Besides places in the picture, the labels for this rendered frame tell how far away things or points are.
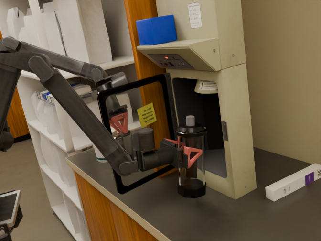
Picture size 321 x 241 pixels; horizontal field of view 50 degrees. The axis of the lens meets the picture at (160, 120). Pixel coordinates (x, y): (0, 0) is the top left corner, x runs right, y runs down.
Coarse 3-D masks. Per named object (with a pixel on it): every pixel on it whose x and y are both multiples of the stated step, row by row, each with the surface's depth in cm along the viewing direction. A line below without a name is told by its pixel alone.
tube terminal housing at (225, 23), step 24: (168, 0) 121; (192, 0) 110; (216, 0) 103; (240, 0) 108; (216, 24) 104; (240, 24) 110; (240, 48) 111; (168, 72) 134; (192, 72) 121; (216, 72) 111; (240, 72) 113; (240, 96) 115; (240, 120) 117; (240, 144) 119; (240, 168) 121; (240, 192) 123
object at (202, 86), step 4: (200, 80) 124; (204, 80) 122; (196, 84) 127; (200, 84) 123; (204, 84) 122; (208, 84) 121; (212, 84) 120; (216, 84) 119; (196, 88) 126; (200, 88) 123; (204, 88) 121; (208, 88) 120; (212, 88) 120; (216, 88) 119; (200, 92) 123; (204, 92) 121; (208, 92) 120; (212, 92) 120; (216, 92) 119
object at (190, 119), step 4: (188, 116) 112; (192, 116) 112; (188, 120) 112; (192, 120) 111; (180, 124) 114; (184, 124) 114; (188, 124) 112; (192, 124) 112; (196, 124) 113; (200, 124) 113; (180, 128) 111; (184, 128) 110; (188, 128) 110; (192, 128) 110; (196, 128) 110; (200, 128) 111; (188, 132) 109; (192, 132) 109
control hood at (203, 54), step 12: (144, 48) 122; (156, 48) 115; (168, 48) 110; (180, 48) 104; (192, 48) 101; (204, 48) 103; (216, 48) 106; (192, 60) 108; (204, 60) 104; (216, 60) 106
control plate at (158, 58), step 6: (150, 54) 123; (156, 54) 120; (162, 54) 117; (168, 54) 114; (174, 54) 111; (156, 60) 127; (162, 60) 123; (168, 60) 120; (174, 60) 117; (180, 60) 114; (162, 66) 130; (168, 66) 126; (174, 66) 123; (180, 66) 120; (186, 66) 116
